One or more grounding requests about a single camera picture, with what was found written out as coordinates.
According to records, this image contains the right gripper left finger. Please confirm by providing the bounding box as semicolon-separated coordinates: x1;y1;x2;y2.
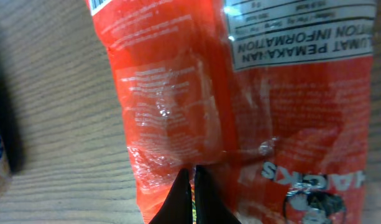
149;169;193;224

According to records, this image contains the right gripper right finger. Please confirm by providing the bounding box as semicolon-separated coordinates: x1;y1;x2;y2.
195;166;241;224

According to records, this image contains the red snack packet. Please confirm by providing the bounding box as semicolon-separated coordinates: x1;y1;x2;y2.
86;0;377;223

